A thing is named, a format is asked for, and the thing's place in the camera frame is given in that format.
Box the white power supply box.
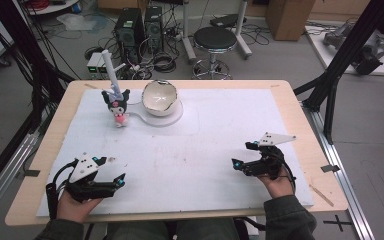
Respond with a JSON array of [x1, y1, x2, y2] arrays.
[[86, 52, 102, 76], [96, 54, 110, 76]]

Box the black round stool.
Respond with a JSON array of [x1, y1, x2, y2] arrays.
[[191, 26, 239, 81]]

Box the black and pink plush doll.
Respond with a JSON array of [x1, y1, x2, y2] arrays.
[[100, 84, 132, 129]]

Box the person's right hand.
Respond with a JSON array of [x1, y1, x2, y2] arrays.
[[257, 169, 295, 200]]

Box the brown cardboard box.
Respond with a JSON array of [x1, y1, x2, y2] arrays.
[[265, 0, 316, 42]]

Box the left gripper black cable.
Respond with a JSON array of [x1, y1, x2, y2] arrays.
[[45, 158, 80, 221]]

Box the white floor platform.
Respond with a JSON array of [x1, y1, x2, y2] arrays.
[[304, 25, 384, 77]]

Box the white table mat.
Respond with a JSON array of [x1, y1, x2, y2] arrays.
[[36, 87, 315, 218]]

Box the person's left hand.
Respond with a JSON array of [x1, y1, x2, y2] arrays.
[[56, 192, 104, 224]]

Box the aluminium floor rail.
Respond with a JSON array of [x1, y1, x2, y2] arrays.
[[301, 99, 376, 240], [0, 132, 42, 228]]

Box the grey machine on platform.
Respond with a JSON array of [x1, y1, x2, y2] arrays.
[[322, 22, 384, 76]]

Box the white peg stand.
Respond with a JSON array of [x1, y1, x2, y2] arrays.
[[100, 48, 185, 129]]

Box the round white table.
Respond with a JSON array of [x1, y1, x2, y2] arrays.
[[22, 0, 81, 16]]

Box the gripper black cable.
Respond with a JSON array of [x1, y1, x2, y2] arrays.
[[45, 158, 80, 221], [269, 151, 297, 195]]

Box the coil of black cables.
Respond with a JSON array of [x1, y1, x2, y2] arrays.
[[151, 52, 178, 74]]

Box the person's legs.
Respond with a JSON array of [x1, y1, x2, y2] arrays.
[[105, 218, 245, 240]]

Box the white eggshell-shaped bowl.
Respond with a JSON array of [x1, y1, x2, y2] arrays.
[[141, 79, 179, 118]]

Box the large black computer tower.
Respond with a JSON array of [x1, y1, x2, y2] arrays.
[[113, 7, 145, 65]]

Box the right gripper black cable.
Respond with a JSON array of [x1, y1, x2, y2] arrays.
[[269, 151, 297, 195]]

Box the clear plastic sheet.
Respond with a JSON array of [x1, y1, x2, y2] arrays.
[[56, 12, 110, 33]]

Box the black tape piece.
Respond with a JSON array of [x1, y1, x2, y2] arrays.
[[320, 163, 341, 174], [15, 168, 41, 178]]

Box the slim black computer tower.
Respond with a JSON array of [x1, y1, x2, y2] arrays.
[[143, 5, 165, 53]]

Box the white metal stand leg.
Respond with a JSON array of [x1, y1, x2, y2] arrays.
[[179, 0, 198, 65], [234, 0, 253, 61]]

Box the thin wooden strip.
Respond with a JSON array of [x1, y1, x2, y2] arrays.
[[308, 183, 335, 208]]

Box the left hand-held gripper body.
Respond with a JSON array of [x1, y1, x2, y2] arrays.
[[64, 152, 118, 203]]

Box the black metal frame with cables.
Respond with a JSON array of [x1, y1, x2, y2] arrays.
[[0, 0, 76, 202]]

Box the black metal frame post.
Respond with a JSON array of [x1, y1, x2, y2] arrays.
[[292, 0, 384, 145]]

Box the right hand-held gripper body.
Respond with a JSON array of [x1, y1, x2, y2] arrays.
[[243, 131, 297, 181]]

